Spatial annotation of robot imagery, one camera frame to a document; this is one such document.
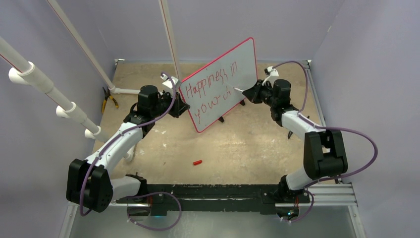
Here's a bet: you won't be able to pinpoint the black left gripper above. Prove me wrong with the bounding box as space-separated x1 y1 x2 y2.
152 90 190 119

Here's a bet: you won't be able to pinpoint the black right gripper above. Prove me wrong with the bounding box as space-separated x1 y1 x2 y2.
243 80 277 108

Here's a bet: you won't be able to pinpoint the red framed whiteboard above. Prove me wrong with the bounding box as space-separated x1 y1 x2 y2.
179 37 258 133

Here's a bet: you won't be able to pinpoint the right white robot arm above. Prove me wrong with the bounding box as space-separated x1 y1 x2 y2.
242 79 348 203

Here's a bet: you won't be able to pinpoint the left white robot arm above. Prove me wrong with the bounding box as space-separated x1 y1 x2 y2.
66 85 190 213

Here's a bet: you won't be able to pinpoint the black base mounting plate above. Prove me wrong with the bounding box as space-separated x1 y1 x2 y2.
146 183 283 217

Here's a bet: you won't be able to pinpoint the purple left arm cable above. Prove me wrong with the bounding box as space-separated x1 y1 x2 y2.
78 72 177 218

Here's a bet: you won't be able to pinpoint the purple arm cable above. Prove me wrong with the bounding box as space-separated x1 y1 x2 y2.
78 72 177 218
272 61 378 189

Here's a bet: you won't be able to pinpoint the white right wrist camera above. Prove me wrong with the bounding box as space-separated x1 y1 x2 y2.
262 66 279 85

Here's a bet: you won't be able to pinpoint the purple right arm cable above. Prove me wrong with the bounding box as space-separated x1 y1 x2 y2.
272 61 378 189

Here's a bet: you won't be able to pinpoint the yellow handled pliers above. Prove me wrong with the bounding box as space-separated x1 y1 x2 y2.
101 87 119 114

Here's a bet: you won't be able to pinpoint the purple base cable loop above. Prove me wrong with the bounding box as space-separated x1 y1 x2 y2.
126 191 183 232

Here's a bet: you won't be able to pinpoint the white pvc pipe frame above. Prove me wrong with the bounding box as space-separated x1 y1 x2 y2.
0 0 182 163

